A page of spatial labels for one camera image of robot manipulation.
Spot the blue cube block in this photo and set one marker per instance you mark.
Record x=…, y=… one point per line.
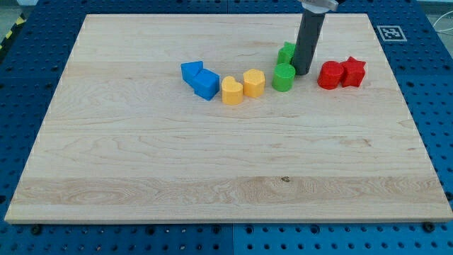
x=206, y=84

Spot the green star block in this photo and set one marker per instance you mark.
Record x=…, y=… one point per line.
x=286, y=53

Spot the red cylinder block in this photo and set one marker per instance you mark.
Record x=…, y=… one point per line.
x=330, y=75

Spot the yellow hexagon block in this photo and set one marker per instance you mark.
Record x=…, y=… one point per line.
x=253, y=83

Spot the yellow black hazard tape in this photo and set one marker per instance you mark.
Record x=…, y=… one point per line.
x=14, y=31

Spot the light wooden board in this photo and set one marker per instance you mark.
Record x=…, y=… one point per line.
x=126, y=141

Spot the red star block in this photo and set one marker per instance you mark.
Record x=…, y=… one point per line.
x=354, y=72

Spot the white fiducial marker tag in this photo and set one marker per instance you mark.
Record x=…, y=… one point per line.
x=391, y=33

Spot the yellow heart block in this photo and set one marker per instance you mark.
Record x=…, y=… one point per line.
x=232, y=91

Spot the green cylinder block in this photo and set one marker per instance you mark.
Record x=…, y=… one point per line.
x=283, y=77

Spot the blue triangle block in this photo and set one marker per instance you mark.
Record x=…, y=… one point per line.
x=190, y=70

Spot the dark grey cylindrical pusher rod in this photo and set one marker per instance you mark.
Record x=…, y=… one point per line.
x=307, y=38

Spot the silver rod mount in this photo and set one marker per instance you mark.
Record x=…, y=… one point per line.
x=320, y=6

